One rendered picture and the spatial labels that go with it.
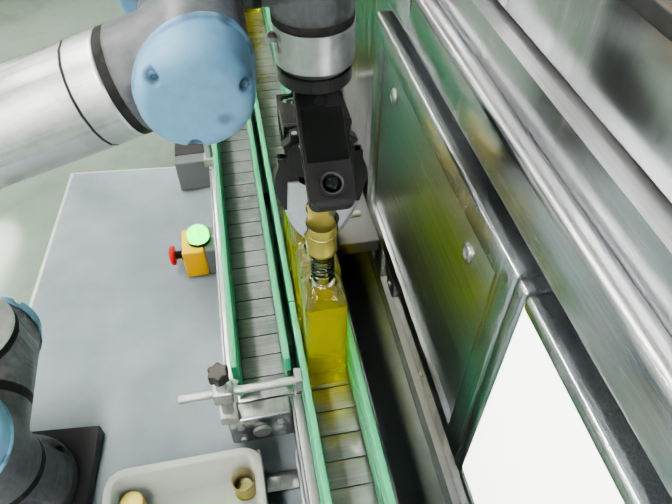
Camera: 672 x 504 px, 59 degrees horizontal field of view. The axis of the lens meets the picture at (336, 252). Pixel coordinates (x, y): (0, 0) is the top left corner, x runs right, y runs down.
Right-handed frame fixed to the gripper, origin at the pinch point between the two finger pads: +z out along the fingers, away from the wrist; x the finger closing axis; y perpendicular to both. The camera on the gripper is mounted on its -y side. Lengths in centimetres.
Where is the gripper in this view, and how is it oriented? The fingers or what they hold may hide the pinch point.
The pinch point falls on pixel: (321, 228)
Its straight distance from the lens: 68.7
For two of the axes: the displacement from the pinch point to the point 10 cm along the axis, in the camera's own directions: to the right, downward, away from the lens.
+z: 0.0, 6.8, 7.3
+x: -9.8, 1.4, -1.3
